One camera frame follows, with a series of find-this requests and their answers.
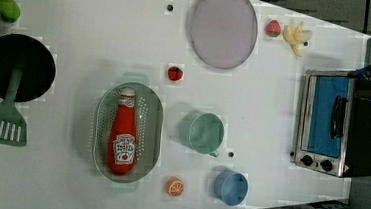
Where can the black utensil holder cup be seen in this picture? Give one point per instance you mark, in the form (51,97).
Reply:
(36,61)

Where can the green lime toy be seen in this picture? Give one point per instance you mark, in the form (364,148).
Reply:
(9,10)

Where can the pink strawberry toy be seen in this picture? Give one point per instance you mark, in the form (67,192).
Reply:
(273,28)

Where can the silver black toaster oven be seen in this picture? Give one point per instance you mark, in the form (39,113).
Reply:
(334,130)

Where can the green mug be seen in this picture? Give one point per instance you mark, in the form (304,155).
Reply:
(202,132)

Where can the lilac round plate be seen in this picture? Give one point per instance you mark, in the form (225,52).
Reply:
(223,32)

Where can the peeled banana toy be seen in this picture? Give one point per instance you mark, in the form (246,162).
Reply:
(295,36)

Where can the orange slice toy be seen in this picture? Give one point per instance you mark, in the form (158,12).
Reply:
(174,186)

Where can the green oval strainer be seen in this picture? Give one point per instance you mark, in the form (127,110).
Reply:
(149,120)

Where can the red plush ketchup bottle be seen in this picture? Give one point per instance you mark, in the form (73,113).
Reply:
(123,136)

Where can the green slotted spatula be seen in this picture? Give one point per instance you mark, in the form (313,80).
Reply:
(13,130)

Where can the red strawberry toy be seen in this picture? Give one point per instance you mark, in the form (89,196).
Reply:
(174,73)

